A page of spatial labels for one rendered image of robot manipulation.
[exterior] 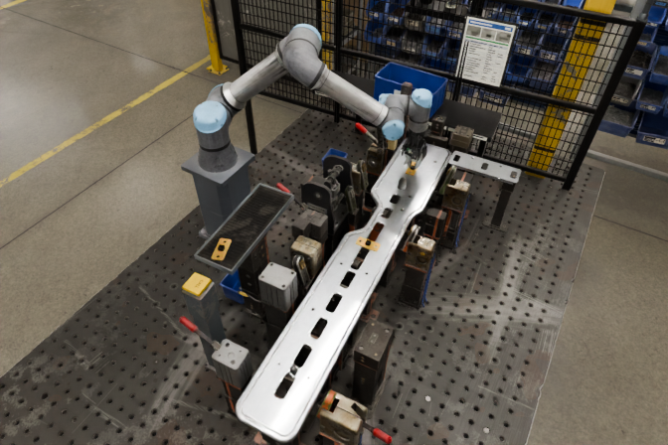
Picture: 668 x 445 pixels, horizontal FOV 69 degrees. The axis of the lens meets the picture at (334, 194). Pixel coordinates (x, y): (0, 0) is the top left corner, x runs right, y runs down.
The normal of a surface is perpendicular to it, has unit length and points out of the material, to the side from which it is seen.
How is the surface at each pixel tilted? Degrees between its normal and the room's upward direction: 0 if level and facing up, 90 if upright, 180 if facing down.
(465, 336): 0
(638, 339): 0
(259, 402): 0
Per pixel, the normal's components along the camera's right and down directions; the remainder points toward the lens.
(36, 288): 0.01, -0.73
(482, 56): -0.44, 0.61
